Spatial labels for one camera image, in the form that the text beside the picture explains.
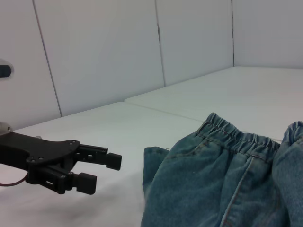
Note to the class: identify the blue denim shorts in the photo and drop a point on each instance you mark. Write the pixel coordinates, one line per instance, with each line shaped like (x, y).
(213, 177)

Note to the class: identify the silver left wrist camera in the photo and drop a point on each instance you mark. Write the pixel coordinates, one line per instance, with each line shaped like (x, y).
(6, 69)

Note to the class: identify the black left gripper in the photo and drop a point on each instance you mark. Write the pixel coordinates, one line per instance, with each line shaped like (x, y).
(35, 151)

